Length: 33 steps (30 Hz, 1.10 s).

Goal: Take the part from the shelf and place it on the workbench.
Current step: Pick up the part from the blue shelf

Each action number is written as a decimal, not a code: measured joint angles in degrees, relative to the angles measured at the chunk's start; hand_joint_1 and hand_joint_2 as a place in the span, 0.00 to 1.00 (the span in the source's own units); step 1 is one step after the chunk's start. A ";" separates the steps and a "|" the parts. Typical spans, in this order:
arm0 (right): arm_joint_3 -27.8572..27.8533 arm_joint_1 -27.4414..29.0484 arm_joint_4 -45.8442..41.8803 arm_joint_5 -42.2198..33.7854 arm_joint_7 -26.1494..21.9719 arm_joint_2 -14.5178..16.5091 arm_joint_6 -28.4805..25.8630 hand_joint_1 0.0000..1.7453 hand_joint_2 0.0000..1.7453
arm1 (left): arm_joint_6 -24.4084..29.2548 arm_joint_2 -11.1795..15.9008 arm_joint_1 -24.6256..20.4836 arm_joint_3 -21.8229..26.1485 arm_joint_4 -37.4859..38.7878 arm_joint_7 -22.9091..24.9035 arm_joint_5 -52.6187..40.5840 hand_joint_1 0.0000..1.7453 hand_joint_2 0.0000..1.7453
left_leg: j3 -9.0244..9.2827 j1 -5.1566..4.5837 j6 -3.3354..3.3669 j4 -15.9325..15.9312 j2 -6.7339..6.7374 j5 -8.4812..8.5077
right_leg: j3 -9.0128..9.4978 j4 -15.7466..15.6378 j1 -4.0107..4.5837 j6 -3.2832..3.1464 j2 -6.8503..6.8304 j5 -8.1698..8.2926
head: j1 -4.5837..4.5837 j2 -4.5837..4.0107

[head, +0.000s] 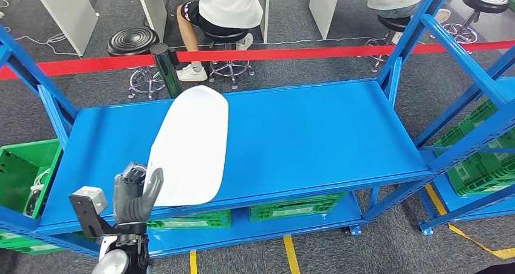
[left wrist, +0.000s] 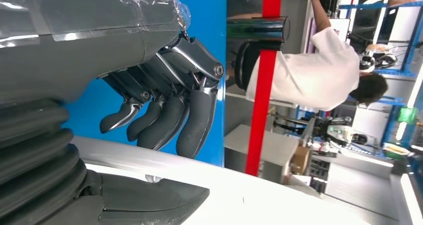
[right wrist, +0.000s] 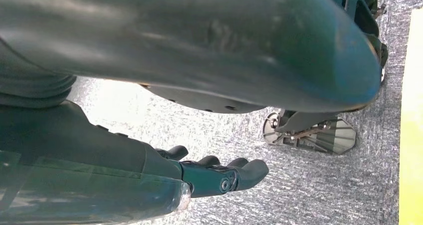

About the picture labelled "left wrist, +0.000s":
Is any seated person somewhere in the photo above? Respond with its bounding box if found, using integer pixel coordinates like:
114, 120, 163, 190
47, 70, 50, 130
228, 0, 390, 113

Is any grey cabinet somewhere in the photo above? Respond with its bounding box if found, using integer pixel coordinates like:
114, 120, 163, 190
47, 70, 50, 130
224, 124, 300, 185

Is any dark glossy barrier post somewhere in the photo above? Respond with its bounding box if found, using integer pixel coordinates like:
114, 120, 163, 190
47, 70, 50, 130
226, 16, 291, 51

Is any white and black headset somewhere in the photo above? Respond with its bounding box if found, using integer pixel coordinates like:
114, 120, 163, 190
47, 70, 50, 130
358, 53, 377, 74

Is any long ceiling light strip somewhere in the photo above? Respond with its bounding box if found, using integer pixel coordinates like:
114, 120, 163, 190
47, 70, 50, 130
406, 74, 423, 110
400, 173, 423, 225

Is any brown cardboard box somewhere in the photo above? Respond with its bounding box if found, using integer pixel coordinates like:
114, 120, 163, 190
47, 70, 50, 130
290, 145, 312, 175

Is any green hanging sign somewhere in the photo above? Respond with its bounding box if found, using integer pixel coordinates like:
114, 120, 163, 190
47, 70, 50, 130
396, 106, 420, 125

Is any blue metal shelf rack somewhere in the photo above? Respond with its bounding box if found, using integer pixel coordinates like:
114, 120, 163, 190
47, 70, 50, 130
62, 0, 227, 168
338, 0, 423, 79

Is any white device with green light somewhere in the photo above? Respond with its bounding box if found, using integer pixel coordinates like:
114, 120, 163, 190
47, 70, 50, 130
325, 124, 368, 147

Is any red barrier belt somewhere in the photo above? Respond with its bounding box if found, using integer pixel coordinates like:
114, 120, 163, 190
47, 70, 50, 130
244, 50, 279, 177
262, 0, 284, 18

